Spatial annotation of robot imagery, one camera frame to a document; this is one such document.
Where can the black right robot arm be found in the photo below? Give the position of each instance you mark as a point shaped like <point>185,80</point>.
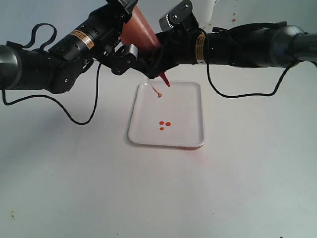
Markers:
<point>248,46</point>

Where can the red sauce squeeze bottle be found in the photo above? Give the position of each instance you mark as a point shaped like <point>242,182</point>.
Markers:
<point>137,31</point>

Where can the red sauce drops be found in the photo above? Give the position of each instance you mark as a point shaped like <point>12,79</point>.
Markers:
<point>163,125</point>

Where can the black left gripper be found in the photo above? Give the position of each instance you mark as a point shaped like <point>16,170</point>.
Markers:
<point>105,24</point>

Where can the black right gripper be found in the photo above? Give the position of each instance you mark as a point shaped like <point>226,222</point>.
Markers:
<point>179,46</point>

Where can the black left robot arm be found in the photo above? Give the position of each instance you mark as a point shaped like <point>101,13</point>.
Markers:
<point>57,69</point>

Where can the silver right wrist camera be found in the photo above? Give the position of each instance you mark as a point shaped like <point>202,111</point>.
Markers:
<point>181,14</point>

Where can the white rectangular plastic tray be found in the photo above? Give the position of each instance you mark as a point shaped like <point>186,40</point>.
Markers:
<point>181,104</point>

